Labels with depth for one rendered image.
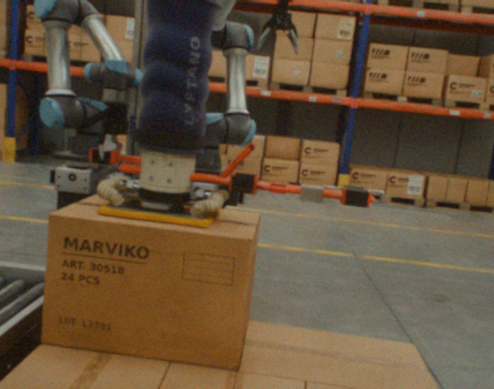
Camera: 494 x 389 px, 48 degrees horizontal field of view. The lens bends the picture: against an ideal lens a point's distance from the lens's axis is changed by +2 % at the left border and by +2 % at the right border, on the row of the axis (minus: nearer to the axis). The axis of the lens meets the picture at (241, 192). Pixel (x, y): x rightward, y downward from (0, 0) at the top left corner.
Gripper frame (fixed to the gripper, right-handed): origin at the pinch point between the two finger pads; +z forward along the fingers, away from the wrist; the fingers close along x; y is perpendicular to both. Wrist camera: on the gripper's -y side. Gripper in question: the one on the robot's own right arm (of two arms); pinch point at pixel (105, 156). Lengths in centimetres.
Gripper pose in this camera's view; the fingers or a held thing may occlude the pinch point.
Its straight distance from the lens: 212.3
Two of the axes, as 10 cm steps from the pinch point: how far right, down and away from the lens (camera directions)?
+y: 9.9, 1.2, -0.8
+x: 1.0, -1.5, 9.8
